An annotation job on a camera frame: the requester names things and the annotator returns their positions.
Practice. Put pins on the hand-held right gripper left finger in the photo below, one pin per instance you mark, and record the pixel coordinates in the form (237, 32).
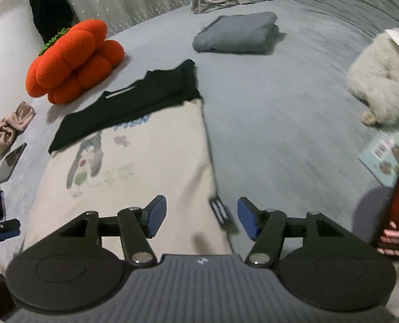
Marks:
(157, 217)

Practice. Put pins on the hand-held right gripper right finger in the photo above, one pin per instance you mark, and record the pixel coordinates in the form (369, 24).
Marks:
(246, 220)

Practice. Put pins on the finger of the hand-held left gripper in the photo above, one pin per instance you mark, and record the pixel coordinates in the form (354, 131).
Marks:
(4, 228)

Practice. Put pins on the cream and black sweatshirt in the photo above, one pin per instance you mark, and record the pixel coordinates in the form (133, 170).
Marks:
(135, 161)

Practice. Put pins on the beige crumpled cloth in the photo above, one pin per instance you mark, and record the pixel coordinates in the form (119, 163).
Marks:
(12, 124)

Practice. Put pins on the round base tablet stand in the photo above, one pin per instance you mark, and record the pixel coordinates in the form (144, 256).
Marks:
(374, 212)

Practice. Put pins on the light blue booklet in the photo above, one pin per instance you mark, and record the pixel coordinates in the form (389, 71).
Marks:
(384, 154)

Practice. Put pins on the orange pumpkin plush pillow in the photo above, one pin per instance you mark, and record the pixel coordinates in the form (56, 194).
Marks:
(71, 57)

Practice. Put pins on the folded grey cloth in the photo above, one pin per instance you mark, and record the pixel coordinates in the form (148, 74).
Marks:
(236, 33)

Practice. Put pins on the white plush toy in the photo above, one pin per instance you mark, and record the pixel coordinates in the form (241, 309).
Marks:
(381, 77)

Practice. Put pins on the black plush toy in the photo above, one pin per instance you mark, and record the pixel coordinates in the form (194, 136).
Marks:
(49, 10)

